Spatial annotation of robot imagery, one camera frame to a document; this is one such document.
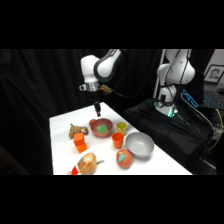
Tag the framed picture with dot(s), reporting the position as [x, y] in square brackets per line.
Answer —
[214, 73]

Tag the black curtain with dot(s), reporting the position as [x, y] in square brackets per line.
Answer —
[36, 100]

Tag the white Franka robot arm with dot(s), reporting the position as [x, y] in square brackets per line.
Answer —
[103, 66]

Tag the small green light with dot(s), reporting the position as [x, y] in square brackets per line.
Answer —
[172, 113]

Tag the yellow-green cup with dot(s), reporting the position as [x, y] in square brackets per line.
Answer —
[121, 127]

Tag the teal-lit keyboard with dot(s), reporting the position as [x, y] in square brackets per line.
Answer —
[212, 100]

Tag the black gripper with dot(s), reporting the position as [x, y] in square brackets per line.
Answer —
[95, 97]

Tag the yellowish wrist camera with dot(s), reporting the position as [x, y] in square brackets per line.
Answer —
[105, 89]

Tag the orange cup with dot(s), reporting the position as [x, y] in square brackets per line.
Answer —
[118, 140]

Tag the grey bowl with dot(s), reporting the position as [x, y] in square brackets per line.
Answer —
[140, 145]

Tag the orange ball with teal patch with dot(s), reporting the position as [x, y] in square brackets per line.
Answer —
[125, 159]

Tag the orange block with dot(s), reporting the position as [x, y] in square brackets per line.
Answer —
[80, 141]

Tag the black cloth-covered stand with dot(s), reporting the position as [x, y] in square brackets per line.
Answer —
[160, 130]

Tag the blue-lit device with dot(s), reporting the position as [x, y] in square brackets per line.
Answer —
[189, 98]

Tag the pink bowl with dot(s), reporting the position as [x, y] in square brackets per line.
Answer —
[100, 133]

